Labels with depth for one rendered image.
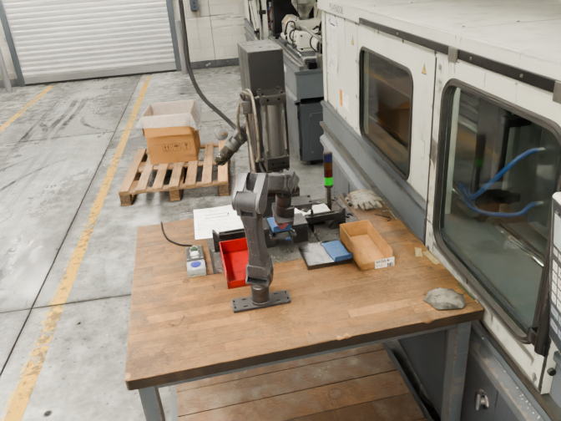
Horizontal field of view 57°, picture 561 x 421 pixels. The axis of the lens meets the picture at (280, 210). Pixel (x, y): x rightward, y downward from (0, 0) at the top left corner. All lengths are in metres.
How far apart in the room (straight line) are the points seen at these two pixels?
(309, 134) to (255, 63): 3.29
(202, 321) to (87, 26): 9.82
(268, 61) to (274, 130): 0.25
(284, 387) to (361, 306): 0.82
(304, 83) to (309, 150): 0.68
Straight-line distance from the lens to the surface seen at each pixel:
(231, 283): 1.85
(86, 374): 3.10
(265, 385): 2.46
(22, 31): 11.53
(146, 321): 1.79
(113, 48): 11.20
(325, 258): 1.95
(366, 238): 2.11
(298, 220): 2.08
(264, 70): 1.94
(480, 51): 1.70
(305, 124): 5.14
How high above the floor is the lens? 1.94
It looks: 26 degrees down
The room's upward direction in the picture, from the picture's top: 4 degrees counter-clockwise
